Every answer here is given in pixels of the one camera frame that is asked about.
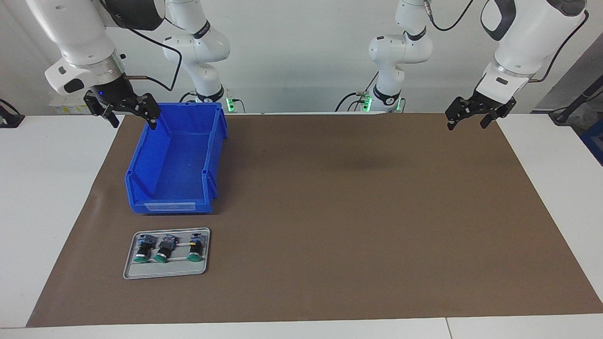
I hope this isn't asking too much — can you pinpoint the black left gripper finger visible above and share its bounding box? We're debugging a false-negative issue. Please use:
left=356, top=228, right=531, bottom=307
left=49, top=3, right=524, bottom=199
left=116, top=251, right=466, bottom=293
left=480, top=101, right=517, bottom=129
left=445, top=97, right=477, bottom=131

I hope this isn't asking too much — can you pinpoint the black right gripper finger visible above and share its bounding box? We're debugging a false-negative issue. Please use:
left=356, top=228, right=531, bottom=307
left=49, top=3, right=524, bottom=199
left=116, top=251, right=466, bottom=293
left=129, top=93, right=162, bottom=131
left=84, top=92, right=121, bottom=129

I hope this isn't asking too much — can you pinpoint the green push button switch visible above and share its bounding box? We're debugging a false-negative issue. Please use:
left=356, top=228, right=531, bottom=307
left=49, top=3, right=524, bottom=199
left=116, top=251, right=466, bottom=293
left=132, top=234, right=157, bottom=264
left=153, top=234, right=179, bottom=264
left=186, top=232, right=205, bottom=262

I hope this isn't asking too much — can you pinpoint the white cardboard box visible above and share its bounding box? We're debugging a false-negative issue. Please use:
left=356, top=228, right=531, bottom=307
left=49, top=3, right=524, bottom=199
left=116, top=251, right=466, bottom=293
left=49, top=93, right=91, bottom=115

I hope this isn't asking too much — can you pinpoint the blue plastic storage bin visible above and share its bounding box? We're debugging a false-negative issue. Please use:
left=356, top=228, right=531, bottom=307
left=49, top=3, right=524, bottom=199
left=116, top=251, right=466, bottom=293
left=124, top=102, right=228, bottom=215

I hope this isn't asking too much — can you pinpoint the black stand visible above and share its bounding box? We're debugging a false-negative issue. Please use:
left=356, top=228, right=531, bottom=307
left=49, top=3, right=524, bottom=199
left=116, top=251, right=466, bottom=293
left=549, top=75, right=603, bottom=126

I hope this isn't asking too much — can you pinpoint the black table clamp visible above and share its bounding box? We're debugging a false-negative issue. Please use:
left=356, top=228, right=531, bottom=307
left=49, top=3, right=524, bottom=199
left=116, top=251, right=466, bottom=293
left=0, top=99, right=25, bottom=129

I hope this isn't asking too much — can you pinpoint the blue crate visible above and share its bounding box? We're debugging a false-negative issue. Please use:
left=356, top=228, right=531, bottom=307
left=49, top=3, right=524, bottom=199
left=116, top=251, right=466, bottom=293
left=580, top=120, right=603, bottom=166

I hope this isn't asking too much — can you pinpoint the brown table mat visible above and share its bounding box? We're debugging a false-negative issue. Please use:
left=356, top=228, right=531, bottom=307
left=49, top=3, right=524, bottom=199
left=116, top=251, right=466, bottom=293
left=26, top=113, right=603, bottom=328

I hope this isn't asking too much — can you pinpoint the grey metal tray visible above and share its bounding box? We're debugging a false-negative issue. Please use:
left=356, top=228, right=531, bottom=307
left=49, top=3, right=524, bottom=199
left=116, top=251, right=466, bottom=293
left=123, top=227, right=211, bottom=280

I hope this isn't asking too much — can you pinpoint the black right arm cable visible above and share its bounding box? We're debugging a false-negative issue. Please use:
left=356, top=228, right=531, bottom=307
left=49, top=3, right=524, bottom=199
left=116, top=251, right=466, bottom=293
left=99, top=0, right=183, bottom=92

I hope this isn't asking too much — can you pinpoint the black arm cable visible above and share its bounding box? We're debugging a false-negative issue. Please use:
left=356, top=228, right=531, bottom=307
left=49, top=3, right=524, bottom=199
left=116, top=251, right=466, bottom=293
left=424, top=0, right=589, bottom=84
left=99, top=0, right=183, bottom=92

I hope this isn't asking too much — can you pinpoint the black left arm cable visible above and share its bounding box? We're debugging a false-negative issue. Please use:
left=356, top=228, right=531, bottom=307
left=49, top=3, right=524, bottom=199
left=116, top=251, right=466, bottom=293
left=424, top=0, right=589, bottom=84

